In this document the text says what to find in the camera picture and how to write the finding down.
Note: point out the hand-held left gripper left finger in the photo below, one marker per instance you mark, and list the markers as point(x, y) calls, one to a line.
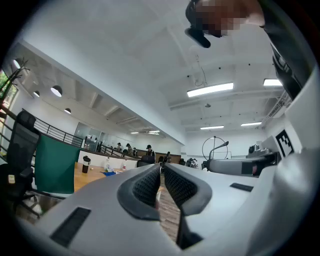
point(100, 220)

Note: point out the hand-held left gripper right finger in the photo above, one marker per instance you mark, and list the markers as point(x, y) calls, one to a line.
point(220, 200)

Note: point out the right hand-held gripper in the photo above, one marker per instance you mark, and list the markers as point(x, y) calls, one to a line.
point(268, 146)

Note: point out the blue cloth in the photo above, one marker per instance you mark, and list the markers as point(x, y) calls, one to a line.
point(108, 173)

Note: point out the crumpled pastel paper bunch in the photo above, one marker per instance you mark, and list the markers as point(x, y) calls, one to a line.
point(108, 168)

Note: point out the black and white tumbler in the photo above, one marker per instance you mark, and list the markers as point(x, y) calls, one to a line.
point(85, 166)

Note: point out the grey ceiling dome sensor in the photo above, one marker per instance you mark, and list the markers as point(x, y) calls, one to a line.
point(207, 105)

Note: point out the green partition panel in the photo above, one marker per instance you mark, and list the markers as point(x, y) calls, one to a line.
point(55, 162)

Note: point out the black padded office chair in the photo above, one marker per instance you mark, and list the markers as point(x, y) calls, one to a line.
point(146, 160)

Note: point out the black metal railing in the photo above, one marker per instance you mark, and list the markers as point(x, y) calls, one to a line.
point(65, 137)

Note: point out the pale yellow chair tag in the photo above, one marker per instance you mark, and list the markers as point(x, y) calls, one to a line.
point(11, 179)

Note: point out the black mesh office chair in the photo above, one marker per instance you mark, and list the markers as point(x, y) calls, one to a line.
point(21, 140)

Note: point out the black dome pendant lamp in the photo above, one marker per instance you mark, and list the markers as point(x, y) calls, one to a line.
point(36, 94)
point(16, 63)
point(67, 111)
point(56, 91)

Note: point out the person's black shirt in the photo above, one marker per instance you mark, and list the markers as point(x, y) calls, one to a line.
point(287, 30)

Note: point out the person's head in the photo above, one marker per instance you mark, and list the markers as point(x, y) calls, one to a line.
point(225, 15)

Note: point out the window with green view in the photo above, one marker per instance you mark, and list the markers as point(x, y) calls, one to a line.
point(5, 85)

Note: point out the black coat rack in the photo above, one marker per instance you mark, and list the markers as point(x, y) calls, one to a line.
point(18, 72)

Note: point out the black head-mounted camera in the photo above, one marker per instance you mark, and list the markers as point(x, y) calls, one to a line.
point(197, 37)

